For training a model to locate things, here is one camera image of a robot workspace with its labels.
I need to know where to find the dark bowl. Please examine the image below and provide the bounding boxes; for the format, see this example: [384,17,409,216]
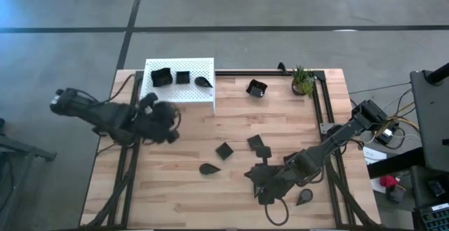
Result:
[295,188,314,206]

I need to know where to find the black wavy square mini bowl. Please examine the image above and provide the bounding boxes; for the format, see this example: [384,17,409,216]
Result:
[150,67,174,88]
[246,79,269,98]

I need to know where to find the red cloth object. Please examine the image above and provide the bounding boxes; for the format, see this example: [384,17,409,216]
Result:
[379,174,399,189]

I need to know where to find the black bar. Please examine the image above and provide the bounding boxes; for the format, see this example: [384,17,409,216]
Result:
[366,146,426,180]

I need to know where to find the white paper sheet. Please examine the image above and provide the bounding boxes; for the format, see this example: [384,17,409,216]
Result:
[362,145,379,165]

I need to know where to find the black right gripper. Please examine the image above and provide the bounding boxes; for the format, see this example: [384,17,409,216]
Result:
[244,163,295,206]

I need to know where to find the black pole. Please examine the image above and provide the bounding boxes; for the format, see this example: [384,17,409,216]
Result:
[424,61,449,86]

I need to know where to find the black stand legs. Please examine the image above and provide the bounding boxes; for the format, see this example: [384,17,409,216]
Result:
[0,117,58,225]

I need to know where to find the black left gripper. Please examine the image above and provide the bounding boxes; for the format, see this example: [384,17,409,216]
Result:
[135,92,182,145]

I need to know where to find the dark grey object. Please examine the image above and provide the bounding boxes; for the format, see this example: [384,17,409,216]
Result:
[385,185,407,204]

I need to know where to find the white and blue adapter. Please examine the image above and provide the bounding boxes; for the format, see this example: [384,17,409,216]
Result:
[377,127,397,145]

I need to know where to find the grey desk panel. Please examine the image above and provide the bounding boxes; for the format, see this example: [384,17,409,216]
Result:
[409,68,449,174]

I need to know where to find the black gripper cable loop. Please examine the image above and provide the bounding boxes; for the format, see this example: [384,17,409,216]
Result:
[264,197,290,227]

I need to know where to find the succulent plant in black pot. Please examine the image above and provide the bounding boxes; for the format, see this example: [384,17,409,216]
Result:
[290,65,316,98]

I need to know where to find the coloured cable bundle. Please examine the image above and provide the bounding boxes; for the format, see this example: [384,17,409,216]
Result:
[364,88,422,151]

